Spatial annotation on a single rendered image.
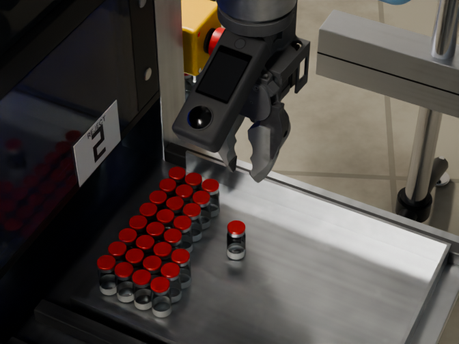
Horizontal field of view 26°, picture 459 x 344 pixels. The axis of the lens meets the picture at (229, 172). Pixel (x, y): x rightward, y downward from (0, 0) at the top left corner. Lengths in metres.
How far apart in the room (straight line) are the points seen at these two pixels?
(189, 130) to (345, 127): 1.77
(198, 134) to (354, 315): 0.31
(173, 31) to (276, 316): 0.35
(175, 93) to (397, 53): 0.86
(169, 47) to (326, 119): 1.53
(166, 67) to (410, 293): 0.39
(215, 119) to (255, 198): 0.32
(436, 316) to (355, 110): 1.64
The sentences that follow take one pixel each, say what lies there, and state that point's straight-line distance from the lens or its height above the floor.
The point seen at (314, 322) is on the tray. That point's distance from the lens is 1.10.
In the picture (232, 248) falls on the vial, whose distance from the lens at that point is 1.14.
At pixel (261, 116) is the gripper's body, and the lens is 0.97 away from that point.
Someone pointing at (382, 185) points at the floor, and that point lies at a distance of 2.51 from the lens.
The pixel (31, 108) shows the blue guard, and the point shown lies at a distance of 0.96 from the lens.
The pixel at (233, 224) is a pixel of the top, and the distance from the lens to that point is 1.13.
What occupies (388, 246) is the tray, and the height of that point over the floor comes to 0.88.
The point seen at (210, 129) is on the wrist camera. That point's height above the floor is 1.15.
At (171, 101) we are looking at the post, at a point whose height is 0.96.
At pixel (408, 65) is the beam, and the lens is 2.03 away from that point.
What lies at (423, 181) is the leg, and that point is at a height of 0.21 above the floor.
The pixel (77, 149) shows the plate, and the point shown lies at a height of 1.04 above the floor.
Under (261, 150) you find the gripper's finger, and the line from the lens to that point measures 1.01.
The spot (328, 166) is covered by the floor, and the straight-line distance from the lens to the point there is 2.54.
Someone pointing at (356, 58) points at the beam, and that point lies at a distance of 2.06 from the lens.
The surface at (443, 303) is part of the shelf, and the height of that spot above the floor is 0.88.
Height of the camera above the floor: 1.75
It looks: 44 degrees down
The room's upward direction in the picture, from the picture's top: straight up
